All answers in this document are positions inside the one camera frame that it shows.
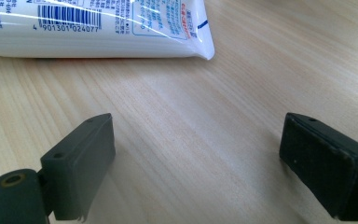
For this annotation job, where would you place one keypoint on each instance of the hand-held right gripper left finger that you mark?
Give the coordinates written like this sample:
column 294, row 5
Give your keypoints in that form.
column 77, row 168

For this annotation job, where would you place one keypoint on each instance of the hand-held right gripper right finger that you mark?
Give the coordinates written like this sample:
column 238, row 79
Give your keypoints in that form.
column 323, row 168

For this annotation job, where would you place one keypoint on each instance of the white plastic tube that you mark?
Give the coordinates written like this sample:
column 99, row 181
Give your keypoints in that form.
column 93, row 34

